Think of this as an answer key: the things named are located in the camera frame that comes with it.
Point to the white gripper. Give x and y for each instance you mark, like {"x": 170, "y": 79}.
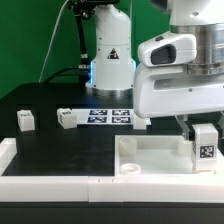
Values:
{"x": 169, "y": 91}

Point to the white square tabletop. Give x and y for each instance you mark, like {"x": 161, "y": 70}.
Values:
{"x": 152, "y": 154}

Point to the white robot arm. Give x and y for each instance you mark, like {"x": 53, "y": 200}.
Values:
{"x": 113, "y": 71}

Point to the white U-shaped obstacle fence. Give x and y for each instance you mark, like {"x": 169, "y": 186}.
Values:
{"x": 204, "y": 187}

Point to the white sheet with tags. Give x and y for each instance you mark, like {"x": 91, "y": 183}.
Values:
{"x": 104, "y": 116}

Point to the black camera stand pole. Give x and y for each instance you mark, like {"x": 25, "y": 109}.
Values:
{"x": 82, "y": 10}

